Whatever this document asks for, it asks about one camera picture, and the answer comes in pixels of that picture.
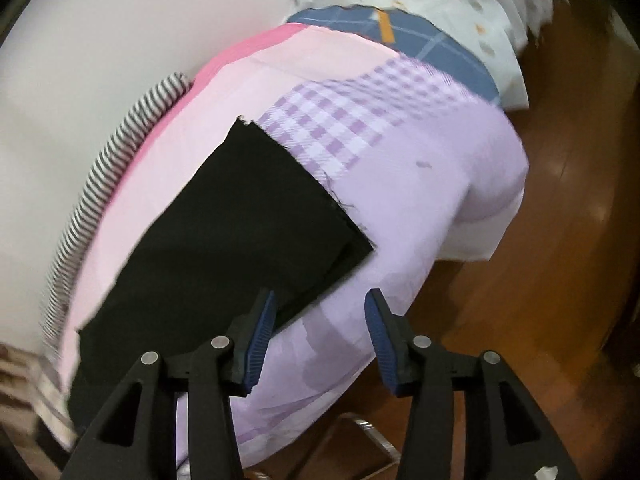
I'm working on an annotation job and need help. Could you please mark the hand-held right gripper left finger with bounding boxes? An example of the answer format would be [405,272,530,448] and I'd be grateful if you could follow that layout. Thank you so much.
[60,289,278,480]

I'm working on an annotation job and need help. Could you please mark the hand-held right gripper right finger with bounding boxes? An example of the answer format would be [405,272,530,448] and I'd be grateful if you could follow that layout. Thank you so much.
[364,289,582,480]

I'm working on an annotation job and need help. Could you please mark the black pants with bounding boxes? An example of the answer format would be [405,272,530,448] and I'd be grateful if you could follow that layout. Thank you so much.
[67,116,376,428]

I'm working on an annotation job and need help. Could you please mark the pink and purple bed sheet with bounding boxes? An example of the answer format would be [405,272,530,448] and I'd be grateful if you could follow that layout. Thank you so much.
[50,22,531,471]

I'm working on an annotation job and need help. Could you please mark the grey white striped blanket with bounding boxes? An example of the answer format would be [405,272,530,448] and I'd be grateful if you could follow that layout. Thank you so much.
[42,72,192,347]

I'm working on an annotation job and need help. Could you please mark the plaid pillow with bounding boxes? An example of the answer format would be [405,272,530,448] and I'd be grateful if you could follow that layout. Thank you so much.
[0,342,78,453]

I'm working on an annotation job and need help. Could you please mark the blue plaid cloth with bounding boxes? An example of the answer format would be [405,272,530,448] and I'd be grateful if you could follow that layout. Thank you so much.
[287,5,503,108]

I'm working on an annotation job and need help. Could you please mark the white dotted cloth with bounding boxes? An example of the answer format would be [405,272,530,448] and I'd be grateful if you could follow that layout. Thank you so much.
[287,0,555,111]

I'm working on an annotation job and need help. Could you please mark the metal stool frame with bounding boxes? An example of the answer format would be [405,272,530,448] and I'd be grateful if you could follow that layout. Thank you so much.
[327,412,403,480]

